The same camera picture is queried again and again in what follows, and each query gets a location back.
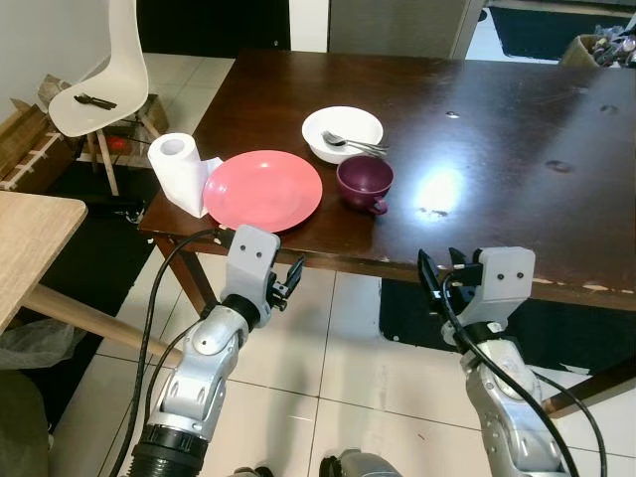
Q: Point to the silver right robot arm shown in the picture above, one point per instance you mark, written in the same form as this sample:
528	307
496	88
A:
507	397

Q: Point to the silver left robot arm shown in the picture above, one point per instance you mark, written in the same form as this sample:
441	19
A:
204	378

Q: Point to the pink round plate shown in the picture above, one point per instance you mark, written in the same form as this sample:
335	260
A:
262	192

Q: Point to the black floor mat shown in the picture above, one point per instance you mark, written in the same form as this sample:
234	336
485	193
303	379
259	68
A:
556	333

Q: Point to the dark wooden dining table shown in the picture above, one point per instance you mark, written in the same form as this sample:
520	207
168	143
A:
497	149

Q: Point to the silver metal spoon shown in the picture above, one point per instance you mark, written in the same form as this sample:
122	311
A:
335	138

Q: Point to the silver metal fork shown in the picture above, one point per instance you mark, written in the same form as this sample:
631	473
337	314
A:
370	149

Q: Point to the white paper towel roll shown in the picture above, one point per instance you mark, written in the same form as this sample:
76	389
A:
179	169

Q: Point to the white round bowl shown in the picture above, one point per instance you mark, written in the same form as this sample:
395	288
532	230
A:
343	121

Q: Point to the black floor rug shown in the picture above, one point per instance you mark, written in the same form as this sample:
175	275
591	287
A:
99	258

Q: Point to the grey robot left foot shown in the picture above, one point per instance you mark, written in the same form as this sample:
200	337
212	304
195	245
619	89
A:
253	472

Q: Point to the grey robot foot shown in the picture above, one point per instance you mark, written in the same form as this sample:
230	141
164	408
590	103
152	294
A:
253	472
358	465

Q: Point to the grey robot right foot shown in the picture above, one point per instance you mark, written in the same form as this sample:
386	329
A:
358	465

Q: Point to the small red object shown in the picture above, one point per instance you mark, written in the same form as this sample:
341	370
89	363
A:
119	143

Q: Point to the grey cabinet door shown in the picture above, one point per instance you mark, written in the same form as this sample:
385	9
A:
397	28

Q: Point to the dark doorway mat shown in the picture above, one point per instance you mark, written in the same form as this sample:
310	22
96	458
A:
556	32

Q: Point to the light wooden table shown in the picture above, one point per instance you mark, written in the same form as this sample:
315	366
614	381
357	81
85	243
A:
35	238

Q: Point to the clear plastic bag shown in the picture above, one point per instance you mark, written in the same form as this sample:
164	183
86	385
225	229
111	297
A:
35	343

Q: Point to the cardboard box with clutter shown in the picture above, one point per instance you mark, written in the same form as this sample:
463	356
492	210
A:
596	48

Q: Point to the small black object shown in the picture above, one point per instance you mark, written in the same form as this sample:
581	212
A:
95	100

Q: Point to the white plastic chair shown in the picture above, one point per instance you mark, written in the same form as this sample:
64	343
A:
119	70

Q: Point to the wooden slatted crate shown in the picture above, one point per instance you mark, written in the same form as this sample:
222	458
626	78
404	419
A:
25	144

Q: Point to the dark green bin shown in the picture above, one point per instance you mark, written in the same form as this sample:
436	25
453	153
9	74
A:
22	427

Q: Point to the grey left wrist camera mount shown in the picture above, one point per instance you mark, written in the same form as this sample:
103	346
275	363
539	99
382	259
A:
250	260

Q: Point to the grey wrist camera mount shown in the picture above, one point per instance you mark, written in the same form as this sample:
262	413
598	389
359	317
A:
250	260
505	278

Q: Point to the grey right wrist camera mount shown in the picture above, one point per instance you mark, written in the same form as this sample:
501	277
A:
505	278

